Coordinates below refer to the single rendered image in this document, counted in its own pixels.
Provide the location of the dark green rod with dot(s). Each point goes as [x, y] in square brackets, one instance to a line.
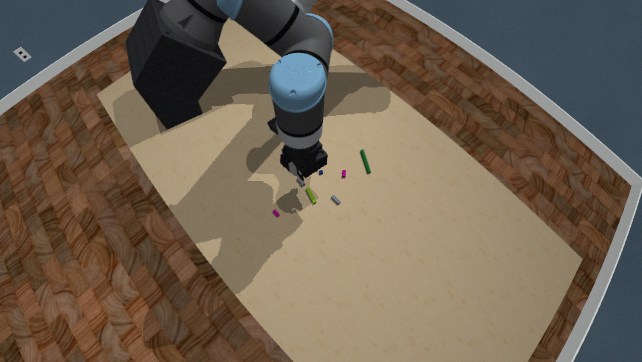
[365, 161]

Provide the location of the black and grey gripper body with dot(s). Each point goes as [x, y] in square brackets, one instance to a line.
[307, 160]

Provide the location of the lime green rod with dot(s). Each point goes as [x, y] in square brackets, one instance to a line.
[311, 195]

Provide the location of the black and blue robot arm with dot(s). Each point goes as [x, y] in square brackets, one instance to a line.
[297, 81]

